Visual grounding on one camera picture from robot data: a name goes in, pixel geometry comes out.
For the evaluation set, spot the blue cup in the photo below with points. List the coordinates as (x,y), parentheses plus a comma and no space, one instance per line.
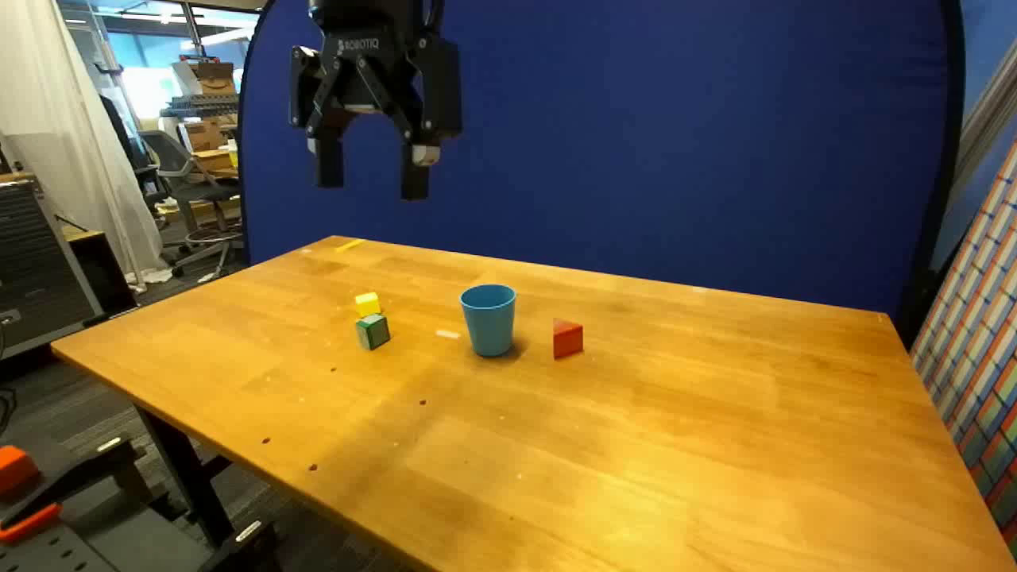
(487,318)

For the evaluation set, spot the white curtain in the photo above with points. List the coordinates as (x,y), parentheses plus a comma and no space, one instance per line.
(65,138)

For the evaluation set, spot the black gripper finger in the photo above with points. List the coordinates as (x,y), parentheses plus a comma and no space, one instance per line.
(417,171)
(329,161)

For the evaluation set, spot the shelf with cardboard boxes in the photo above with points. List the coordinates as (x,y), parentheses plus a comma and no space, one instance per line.
(207,106)

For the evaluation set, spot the black equipment case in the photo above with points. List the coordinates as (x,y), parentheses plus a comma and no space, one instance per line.
(36,264)

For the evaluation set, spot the red block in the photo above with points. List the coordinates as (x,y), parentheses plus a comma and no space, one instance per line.
(565,338)

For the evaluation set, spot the colourful patterned panel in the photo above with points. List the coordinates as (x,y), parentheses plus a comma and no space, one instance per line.
(981,359)

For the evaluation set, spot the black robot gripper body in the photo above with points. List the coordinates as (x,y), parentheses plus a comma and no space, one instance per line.
(365,65)

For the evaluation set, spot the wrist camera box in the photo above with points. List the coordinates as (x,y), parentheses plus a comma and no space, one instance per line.
(441,90)

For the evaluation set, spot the office chair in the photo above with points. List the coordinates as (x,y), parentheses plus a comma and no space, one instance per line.
(191,201)

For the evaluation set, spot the black table leg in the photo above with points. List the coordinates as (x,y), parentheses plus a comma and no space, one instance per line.
(191,478)

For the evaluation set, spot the green block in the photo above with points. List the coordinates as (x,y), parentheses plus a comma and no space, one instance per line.
(373,332)

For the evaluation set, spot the yellow block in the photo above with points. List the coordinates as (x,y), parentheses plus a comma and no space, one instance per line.
(365,302)

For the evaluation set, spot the blue fabric backdrop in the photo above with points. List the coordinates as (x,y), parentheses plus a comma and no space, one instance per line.
(654,138)

